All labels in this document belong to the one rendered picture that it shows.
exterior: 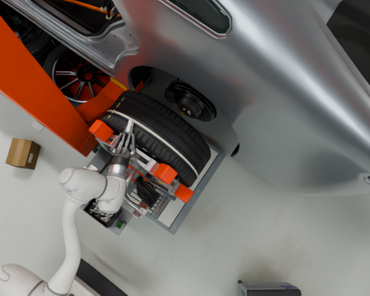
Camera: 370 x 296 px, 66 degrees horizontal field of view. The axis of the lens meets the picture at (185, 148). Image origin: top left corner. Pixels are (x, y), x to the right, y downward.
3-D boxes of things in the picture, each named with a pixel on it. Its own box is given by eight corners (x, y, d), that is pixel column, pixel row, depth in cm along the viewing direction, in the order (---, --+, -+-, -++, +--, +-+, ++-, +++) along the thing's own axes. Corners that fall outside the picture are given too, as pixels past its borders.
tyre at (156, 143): (175, 151, 217) (232, 165, 161) (158, 177, 212) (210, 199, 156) (109, 92, 186) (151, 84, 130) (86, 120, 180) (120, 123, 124)
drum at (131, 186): (152, 168, 174) (151, 163, 160) (131, 197, 169) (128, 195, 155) (134, 155, 175) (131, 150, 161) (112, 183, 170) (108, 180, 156)
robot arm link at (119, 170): (129, 182, 130) (132, 170, 133) (122, 176, 122) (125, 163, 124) (111, 180, 132) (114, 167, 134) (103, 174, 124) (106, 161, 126)
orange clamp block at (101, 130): (114, 131, 148) (102, 120, 143) (105, 143, 146) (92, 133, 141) (108, 129, 153) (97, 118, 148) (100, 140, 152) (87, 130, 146)
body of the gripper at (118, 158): (114, 168, 133) (118, 150, 137) (131, 170, 132) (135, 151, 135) (107, 162, 127) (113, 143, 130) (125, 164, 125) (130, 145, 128)
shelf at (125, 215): (133, 215, 201) (133, 215, 198) (118, 235, 197) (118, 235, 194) (85, 180, 204) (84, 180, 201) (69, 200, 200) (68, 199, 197)
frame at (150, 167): (177, 189, 192) (182, 179, 139) (172, 198, 190) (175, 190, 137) (113, 145, 196) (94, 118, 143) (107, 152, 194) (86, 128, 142)
